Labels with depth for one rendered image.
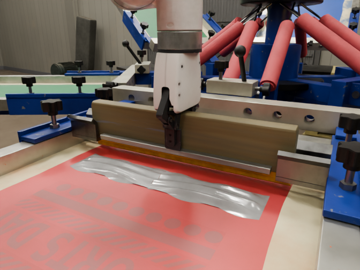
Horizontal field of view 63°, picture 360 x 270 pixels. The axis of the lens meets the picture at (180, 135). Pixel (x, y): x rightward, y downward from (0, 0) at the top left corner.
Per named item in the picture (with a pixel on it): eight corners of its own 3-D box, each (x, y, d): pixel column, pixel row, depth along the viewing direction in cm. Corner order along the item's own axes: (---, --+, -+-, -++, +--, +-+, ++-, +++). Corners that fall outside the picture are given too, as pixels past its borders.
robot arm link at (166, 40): (174, 31, 55) (174, 46, 56) (148, 31, 47) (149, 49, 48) (212, 31, 51) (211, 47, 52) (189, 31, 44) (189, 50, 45)
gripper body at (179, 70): (174, 42, 55) (175, 100, 59) (143, 44, 47) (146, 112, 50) (211, 42, 52) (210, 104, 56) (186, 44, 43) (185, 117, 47)
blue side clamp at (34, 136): (39, 167, 58) (33, 134, 56) (22, 163, 61) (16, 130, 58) (130, 127, 83) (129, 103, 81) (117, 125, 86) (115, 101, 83)
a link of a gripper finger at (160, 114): (172, 74, 50) (179, 100, 54) (150, 101, 45) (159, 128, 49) (178, 74, 50) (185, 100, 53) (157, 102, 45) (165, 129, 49)
